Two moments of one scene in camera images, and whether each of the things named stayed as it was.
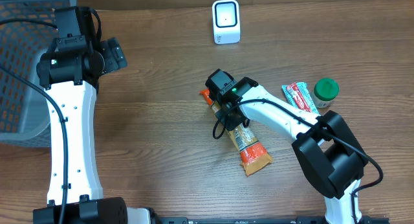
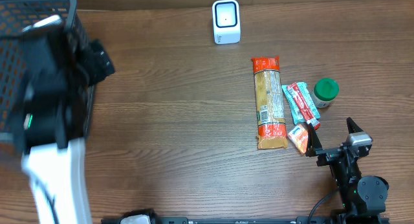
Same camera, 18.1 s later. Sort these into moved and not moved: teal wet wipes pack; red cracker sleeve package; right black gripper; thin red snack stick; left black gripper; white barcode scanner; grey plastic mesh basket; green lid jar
Moved: left black gripper; red cracker sleeve package; right black gripper
Not moved: teal wet wipes pack; thin red snack stick; grey plastic mesh basket; white barcode scanner; green lid jar
